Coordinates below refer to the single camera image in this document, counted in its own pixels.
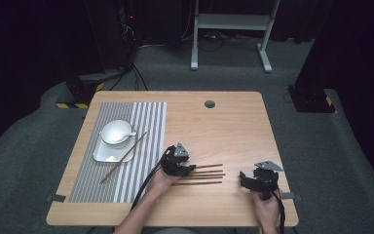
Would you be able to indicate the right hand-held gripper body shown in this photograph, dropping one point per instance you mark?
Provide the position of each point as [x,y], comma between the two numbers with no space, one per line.
[268,181]

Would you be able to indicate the white metal stand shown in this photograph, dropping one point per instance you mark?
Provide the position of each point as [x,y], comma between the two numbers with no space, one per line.
[233,22]

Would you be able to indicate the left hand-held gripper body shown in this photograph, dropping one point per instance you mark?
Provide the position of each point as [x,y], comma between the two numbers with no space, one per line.
[172,161]

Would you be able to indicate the grey tape strip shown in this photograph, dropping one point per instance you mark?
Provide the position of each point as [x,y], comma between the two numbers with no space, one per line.
[56,198]
[292,196]

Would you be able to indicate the white square plate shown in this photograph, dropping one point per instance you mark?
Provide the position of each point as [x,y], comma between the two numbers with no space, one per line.
[105,153]

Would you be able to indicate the white bowl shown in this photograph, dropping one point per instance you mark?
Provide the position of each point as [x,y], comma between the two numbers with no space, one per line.
[113,129]

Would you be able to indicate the black equipment tower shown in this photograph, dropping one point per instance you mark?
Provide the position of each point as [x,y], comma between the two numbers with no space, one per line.
[128,35]

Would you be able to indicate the grey white striped placemat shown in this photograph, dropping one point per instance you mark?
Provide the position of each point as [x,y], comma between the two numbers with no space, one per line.
[149,130]

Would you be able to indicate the white ceramic spoon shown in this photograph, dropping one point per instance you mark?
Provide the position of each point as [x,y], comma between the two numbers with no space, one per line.
[130,134]

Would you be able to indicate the person's right hand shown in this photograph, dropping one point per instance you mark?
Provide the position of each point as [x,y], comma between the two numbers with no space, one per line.
[267,209]

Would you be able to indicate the black stand with striped base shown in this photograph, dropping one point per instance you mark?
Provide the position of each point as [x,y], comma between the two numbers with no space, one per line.
[311,99]
[82,89]

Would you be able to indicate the person's left hand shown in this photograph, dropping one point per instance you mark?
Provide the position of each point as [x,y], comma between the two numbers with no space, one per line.
[160,183]

